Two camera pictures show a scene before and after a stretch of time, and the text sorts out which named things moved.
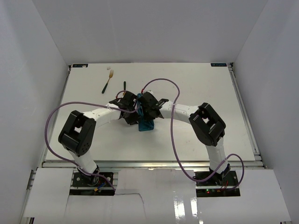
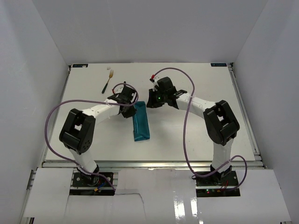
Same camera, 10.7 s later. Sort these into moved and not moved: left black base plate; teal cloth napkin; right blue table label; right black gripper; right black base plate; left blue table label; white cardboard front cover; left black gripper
Moved: left black gripper; right black gripper; teal cloth napkin
Not moved: left blue table label; right blue table label; left black base plate; white cardboard front cover; right black base plate
